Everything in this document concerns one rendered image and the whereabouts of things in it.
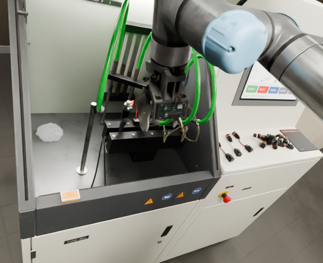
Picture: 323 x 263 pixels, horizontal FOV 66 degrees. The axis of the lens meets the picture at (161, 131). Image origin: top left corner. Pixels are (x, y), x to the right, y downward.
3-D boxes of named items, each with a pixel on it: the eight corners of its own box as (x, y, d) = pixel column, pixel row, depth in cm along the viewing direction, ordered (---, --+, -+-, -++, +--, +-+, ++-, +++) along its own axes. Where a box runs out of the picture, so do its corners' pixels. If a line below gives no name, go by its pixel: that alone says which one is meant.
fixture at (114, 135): (104, 166, 100) (111, 139, 91) (98, 147, 106) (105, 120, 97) (176, 157, 117) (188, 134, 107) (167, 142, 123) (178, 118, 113)
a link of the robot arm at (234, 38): (294, 26, 34) (237, -4, 40) (246, 19, 27) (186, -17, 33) (262, 76, 39) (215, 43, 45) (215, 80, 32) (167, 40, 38)
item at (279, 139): (262, 154, 115) (270, 145, 111) (249, 137, 121) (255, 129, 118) (293, 150, 126) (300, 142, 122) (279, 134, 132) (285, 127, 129)
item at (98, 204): (35, 237, 77) (35, 209, 67) (34, 224, 80) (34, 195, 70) (197, 200, 107) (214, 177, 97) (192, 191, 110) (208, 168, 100)
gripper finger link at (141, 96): (133, 115, 58) (146, 84, 52) (132, 110, 59) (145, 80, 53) (152, 117, 60) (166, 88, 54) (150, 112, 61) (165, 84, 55)
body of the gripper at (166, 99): (151, 123, 52) (155, 75, 43) (143, 96, 58) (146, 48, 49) (186, 119, 54) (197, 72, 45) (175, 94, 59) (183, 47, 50)
